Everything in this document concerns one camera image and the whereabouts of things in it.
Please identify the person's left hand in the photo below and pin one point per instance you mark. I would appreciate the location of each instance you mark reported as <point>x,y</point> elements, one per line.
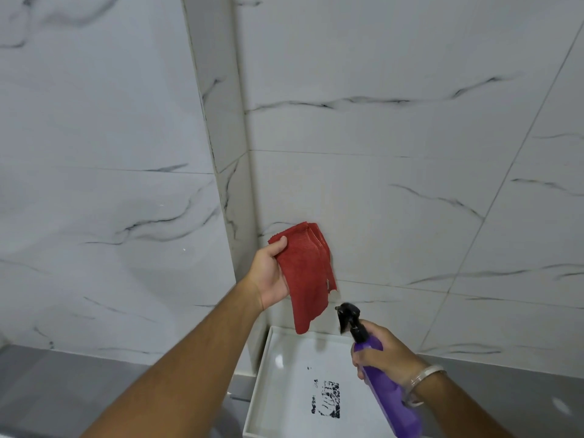
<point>267,278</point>

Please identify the person's right hand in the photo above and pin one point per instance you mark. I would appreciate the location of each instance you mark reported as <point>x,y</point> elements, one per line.
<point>388,355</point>

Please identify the person's right fingers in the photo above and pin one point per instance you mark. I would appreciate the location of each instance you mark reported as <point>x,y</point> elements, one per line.
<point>365,358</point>

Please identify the person's left thumb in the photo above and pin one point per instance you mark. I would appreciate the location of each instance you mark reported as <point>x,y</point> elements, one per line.
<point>277,247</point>

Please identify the purple spray bottle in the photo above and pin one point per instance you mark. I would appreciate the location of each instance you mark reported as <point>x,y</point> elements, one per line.
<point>388,387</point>

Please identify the red microfiber cloth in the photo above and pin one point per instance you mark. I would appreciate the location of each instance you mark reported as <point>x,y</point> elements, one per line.
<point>306,273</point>

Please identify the person's left forearm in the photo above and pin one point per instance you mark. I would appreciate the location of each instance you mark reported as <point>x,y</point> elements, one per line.
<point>182,364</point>

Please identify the person's right forearm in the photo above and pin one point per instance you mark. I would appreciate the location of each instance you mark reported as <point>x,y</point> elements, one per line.
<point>461,410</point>

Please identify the white rectangular sink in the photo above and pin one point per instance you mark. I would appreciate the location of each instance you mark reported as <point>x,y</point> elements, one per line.
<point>301,387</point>

